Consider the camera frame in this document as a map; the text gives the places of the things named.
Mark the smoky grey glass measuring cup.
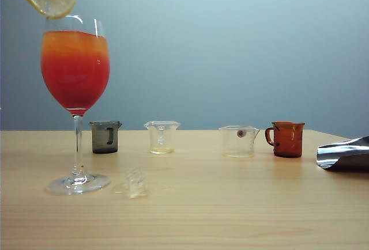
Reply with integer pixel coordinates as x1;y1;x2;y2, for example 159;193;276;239
88;120;123;154

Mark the clear glass cup yellow residue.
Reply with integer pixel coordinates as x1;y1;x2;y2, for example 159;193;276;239
143;120;182;155

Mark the clear glass cup with sticker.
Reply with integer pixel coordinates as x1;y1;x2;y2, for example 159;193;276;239
218;125;261;158

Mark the wine glass with red drink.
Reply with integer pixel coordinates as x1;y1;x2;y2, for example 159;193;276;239
40;14;112;196

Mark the melting clear ice cube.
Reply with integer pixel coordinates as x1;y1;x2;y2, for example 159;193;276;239
112;166;152;199

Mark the amber glass cup with handle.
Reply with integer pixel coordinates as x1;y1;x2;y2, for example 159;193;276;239
265;120;306;158

